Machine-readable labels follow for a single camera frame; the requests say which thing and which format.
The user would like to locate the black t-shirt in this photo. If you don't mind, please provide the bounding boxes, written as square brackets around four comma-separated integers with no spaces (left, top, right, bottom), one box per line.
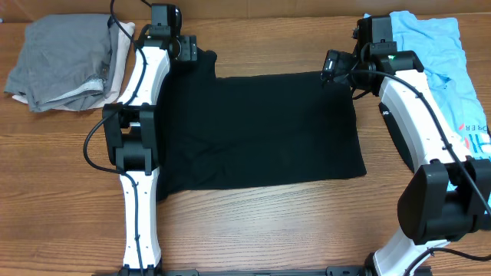
[157,51,366,201]

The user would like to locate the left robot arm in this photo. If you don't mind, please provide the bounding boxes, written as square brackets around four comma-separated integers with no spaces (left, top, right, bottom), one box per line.
[103,4,197,275]

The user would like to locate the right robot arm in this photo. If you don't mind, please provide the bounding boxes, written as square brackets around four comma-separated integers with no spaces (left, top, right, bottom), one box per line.
[321,15,490,276]

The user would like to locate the folded white garment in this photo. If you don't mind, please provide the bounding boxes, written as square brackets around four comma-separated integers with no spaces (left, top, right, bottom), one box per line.
[12,21,137,113]

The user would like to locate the light blue t-shirt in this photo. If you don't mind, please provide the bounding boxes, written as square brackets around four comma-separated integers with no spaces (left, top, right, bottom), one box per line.
[363,10,491,192]

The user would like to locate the folded grey shorts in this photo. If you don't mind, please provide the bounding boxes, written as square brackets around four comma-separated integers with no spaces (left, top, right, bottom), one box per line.
[4,14,120,113]

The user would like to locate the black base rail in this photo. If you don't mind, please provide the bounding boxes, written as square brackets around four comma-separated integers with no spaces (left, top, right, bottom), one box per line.
[91,264,434,276]

